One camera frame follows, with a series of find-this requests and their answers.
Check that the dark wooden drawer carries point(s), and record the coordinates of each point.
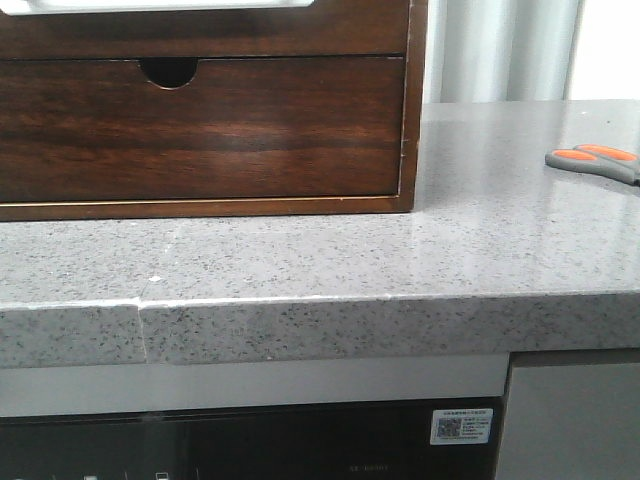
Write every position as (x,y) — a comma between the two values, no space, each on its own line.
(242,128)
(323,28)

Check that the grey orange handled scissors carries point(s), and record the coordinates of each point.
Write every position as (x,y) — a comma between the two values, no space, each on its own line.
(598,160)

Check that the dark wooden drawer cabinet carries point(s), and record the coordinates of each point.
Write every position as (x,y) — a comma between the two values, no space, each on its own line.
(177,72)

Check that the black built-in appliance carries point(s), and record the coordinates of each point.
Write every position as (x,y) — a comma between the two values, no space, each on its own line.
(357,440)

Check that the white QR code sticker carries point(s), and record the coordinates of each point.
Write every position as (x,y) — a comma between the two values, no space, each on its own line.
(461,426)

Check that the grey cabinet door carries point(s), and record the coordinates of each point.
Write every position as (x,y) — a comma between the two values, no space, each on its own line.
(571,415)

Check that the white plastic tray on cabinet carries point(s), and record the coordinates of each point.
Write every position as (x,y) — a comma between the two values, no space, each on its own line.
(54,7)

